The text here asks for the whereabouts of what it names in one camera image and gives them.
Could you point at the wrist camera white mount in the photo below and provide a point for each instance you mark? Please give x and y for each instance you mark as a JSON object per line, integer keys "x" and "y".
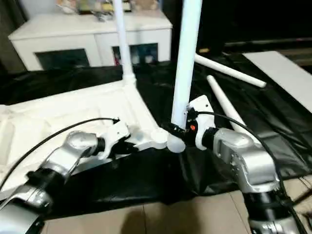
{"x": 117, "y": 132}
{"x": 202, "y": 117}

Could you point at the white plastic table top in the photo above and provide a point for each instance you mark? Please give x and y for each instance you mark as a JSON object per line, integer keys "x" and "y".
{"x": 61, "y": 112}

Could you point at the white spotted plush toy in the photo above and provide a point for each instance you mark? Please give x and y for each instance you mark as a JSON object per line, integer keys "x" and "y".
{"x": 66, "y": 6}

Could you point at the black mat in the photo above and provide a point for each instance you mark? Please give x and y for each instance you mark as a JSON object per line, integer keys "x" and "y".
{"x": 158, "y": 175}

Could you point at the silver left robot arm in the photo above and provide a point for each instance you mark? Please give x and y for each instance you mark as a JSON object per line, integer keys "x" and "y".
{"x": 63, "y": 151}

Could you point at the white plastic table leg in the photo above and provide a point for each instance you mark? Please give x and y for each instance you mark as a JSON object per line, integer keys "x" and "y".
{"x": 226, "y": 102}
{"x": 185, "y": 61}
{"x": 231, "y": 72}
{"x": 124, "y": 44}

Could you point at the white cabinet with glass doors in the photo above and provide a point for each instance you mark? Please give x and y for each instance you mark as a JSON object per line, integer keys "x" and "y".
{"x": 61, "y": 34}

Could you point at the beige plush teddy bear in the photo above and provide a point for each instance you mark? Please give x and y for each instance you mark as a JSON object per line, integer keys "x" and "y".
{"x": 146, "y": 5}

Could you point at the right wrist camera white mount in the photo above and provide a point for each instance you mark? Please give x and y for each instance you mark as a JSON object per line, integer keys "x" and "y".
{"x": 202, "y": 117}

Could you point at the white side table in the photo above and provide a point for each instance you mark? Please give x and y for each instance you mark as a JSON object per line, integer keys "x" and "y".
{"x": 282, "y": 73}

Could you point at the black framed plaque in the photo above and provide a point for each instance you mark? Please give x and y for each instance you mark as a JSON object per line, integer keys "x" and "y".
{"x": 107, "y": 5}
{"x": 85, "y": 6}
{"x": 127, "y": 6}

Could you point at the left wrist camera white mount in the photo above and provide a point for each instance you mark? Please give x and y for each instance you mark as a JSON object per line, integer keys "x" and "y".
{"x": 117, "y": 132}

